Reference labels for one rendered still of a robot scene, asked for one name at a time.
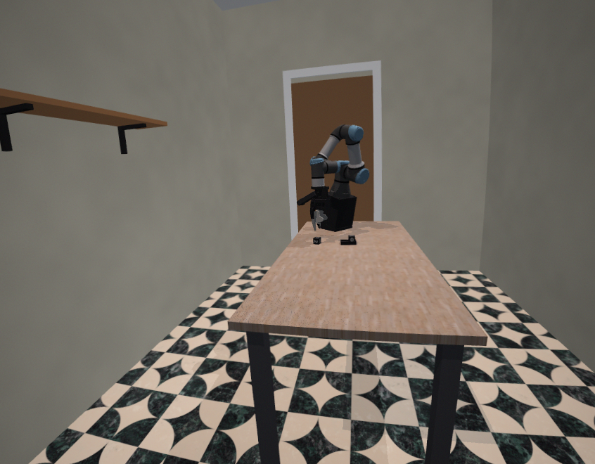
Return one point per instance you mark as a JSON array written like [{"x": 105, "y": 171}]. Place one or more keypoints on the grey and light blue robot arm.
[{"x": 349, "y": 171}]

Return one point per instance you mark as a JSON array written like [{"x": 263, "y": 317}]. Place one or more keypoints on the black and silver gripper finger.
[
  {"x": 315, "y": 216},
  {"x": 321, "y": 214}
]

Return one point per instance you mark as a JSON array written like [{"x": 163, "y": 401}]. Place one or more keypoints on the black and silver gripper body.
[{"x": 321, "y": 198}]

